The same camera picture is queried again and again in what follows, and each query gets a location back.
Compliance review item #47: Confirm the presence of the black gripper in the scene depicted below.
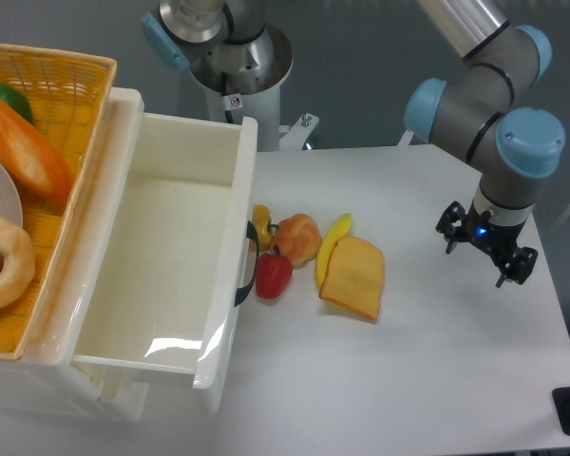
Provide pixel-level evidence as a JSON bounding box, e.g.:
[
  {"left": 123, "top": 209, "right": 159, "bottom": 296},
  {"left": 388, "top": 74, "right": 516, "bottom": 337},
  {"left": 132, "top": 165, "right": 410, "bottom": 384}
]
[{"left": 435, "top": 201, "right": 538, "bottom": 288}]

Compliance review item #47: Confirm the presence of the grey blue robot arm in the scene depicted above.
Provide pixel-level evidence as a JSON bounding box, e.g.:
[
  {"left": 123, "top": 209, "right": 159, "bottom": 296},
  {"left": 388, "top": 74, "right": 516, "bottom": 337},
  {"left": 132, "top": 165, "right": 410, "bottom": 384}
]
[{"left": 404, "top": 1, "right": 566, "bottom": 284}]

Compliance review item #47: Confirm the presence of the bread slice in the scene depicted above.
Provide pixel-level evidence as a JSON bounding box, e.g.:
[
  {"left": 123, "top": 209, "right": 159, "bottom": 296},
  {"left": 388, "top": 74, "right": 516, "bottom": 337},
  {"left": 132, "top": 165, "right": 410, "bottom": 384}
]
[{"left": 318, "top": 237, "right": 386, "bottom": 322}]

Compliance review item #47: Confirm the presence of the orange bread roll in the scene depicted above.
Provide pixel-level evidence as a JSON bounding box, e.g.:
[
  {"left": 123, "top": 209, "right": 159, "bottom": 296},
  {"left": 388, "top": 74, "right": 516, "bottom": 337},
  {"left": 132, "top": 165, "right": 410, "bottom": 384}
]
[{"left": 270, "top": 214, "right": 322, "bottom": 269}]

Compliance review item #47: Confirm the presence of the yellow banana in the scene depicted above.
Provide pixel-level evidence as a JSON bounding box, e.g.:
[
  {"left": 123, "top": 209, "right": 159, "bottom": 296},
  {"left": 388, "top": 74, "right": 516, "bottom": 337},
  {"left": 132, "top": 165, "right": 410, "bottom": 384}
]
[{"left": 314, "top": 213, "right": 352, "bottom": 289}]

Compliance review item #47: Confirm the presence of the red bell pepper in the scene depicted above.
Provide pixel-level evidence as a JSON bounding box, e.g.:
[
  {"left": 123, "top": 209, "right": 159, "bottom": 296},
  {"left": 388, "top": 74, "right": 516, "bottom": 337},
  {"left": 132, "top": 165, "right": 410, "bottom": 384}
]
[{"left": 256, "top": 247, "right": 293, "bottom": 299}]

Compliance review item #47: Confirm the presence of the yellow bell pepper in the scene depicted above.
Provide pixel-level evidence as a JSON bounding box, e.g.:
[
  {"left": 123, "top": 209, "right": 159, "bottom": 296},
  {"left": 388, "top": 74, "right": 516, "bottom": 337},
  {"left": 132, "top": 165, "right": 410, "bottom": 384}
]
[{"left": 249, "top": 204, "right": 277, "bottom": 253}]

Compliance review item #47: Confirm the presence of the white plastic drawer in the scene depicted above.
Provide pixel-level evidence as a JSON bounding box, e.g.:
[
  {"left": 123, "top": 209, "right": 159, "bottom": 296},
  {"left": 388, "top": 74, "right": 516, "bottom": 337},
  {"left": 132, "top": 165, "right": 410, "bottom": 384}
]
[{"left": 80, "top": 113, "right": 257, "bottom": 414}]

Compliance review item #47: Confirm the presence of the yellow woven basket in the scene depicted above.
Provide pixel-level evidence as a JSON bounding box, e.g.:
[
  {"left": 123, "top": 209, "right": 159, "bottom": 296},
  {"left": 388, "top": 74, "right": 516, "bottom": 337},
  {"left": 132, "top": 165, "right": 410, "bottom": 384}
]
[{"left": 0, "top": 44, "right": 117, "bottom": 361}]

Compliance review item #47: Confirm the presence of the orange baguette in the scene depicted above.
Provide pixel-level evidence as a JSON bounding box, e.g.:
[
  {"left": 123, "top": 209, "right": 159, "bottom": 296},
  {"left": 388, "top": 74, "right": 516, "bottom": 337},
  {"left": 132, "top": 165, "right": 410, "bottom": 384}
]
[{"left": 0, "top": 99, "right": 74, "bottom": 201}]

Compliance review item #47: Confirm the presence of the white drawer cabinet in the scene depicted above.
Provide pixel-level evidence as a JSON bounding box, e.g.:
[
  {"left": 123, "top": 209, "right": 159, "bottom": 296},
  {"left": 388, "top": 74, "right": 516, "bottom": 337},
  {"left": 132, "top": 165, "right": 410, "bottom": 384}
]
[{"left": 0, "top": 87, "right": 147, "bottom": 421}]

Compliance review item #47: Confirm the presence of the beige donut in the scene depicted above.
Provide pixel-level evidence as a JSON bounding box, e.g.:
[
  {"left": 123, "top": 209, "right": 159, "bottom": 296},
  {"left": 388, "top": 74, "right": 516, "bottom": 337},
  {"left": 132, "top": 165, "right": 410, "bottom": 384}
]
[{"left": 0, "top": 217, "right": 35, "bottom": 309}]

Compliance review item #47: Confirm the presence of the green bell pepper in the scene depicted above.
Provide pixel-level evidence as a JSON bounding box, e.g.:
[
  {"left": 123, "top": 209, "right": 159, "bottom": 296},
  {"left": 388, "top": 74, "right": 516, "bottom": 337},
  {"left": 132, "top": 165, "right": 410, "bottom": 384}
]
[{"left": 0, "top": 83, "right": 34, "bottom": 124}]

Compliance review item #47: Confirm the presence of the black drawer handle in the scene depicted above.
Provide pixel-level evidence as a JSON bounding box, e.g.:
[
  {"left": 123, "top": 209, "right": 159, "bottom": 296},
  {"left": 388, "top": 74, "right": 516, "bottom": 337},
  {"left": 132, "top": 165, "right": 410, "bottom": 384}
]
[{"left": 234, "top": 220, "right": 259, "bottom": 307}]

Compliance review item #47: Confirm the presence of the robot base and pedestal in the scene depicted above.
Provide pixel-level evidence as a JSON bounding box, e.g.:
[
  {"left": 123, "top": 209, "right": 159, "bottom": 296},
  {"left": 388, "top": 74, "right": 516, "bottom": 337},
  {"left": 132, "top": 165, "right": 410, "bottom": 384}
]
[{"left": 142, "top": 0, "right": 319, "bottom": 152}]

